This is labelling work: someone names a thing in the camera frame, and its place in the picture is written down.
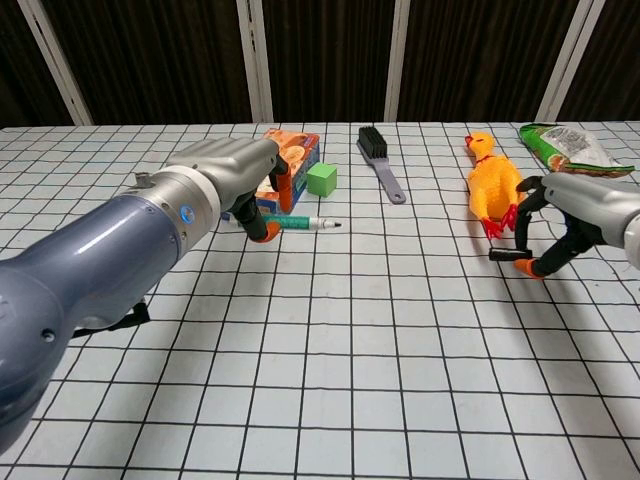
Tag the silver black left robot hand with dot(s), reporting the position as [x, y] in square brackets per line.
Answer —
[235, 160]

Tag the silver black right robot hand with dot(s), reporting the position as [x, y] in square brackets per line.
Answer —
[595, 205]

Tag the green white marker body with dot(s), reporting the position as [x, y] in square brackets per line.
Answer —
[295, 223]

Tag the black marker cap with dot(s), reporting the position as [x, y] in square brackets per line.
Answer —
[505, 254]

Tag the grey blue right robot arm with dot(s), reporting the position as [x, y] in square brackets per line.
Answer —
[634, 240]

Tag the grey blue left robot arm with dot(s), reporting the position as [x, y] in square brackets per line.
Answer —
[90, 265]

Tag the green snack bag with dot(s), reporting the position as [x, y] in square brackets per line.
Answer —
[560, 147]

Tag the orange blue snack box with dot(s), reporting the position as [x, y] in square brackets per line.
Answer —
[305, 150]

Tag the green cube block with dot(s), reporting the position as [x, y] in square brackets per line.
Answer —
[321, 180]

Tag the yellow rubber chicken toy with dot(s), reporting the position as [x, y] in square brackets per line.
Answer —
[492, 182]

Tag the grey brush black bristles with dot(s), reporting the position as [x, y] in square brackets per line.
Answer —
[382, 165]

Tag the white black checkered tablecloth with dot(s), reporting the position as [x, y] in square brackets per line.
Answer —
[350, 375]

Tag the white metal frame post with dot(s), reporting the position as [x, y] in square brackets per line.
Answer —
[55, 60]
[570, 60]
[397, 60]
[255, 60]

